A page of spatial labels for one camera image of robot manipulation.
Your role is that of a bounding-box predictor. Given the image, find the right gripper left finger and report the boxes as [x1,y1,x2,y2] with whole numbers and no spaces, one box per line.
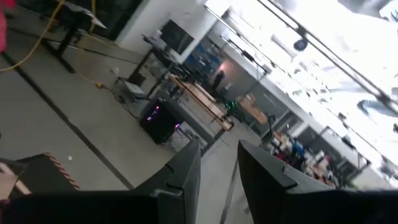
[135,139,201,224]

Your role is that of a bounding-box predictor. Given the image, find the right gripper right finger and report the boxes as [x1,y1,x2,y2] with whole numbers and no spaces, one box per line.
[238,140,330,224]

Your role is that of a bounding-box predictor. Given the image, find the black computer tower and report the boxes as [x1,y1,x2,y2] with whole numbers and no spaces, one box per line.
[139,98,183,145]

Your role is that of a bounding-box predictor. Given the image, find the background wooden table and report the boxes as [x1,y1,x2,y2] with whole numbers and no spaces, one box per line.
[169,73,234,131]

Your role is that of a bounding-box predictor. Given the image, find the grey floor box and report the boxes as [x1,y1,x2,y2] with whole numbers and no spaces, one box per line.
[119,77,147,102]

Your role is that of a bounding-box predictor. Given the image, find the person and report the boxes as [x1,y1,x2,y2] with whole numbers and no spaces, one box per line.
[211,70,226,94]

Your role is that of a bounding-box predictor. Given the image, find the black striped-edge floor mat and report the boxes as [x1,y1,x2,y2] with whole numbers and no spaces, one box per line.
[9,152,81,200]

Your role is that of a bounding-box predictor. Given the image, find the black monitor by pillar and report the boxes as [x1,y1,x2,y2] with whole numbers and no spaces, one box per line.
[160,19,195,55]

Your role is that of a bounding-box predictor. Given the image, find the grey desk with black legs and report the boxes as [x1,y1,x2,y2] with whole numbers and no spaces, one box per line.
[40,0,108,75]

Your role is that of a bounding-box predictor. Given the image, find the black round ceiling camera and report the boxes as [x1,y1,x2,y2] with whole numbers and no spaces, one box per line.
[293,37,309,52]

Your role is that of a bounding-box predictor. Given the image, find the long yellow extension cable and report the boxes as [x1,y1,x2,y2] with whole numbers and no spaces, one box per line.
[0,0,67,73]

